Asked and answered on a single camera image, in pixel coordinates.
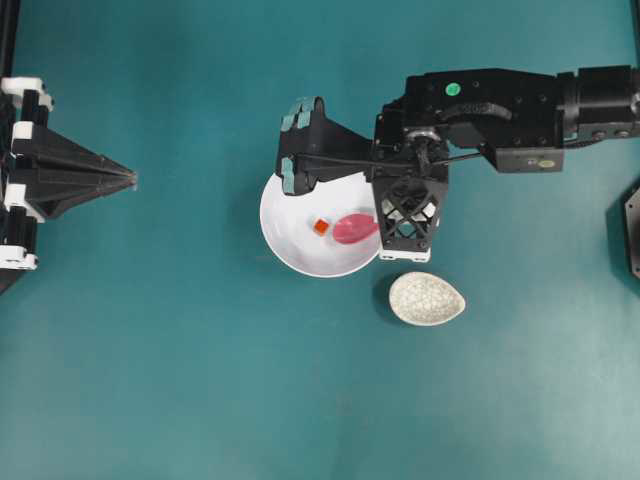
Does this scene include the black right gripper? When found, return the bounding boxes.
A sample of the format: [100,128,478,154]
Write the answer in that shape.
[365,102,449,261]

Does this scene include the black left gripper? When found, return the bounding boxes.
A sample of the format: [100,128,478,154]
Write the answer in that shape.
[1,77,137,293]

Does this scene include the pink plastic spoon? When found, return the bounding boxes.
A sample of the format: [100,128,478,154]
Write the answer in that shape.
[332,213,379,245]

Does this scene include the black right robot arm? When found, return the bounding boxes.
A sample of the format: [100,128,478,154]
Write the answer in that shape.
[367,66,639,262]

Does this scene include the small red block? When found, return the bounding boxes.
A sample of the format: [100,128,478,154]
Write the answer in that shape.
[313,218,330,236]

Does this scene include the white round bowl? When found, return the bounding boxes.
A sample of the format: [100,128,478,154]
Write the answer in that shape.
[260,173,380,278]

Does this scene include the speckled egg-shaped dish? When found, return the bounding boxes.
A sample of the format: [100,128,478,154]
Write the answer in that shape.
[389,272,466,327]

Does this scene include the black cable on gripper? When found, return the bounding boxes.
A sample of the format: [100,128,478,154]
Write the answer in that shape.
[292,149,489,171]

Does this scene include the black aluminium frame rail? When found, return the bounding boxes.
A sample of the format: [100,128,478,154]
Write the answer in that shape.
[0,0,21,77]

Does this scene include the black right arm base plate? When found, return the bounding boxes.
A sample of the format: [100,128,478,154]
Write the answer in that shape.
[606,178,639,290]

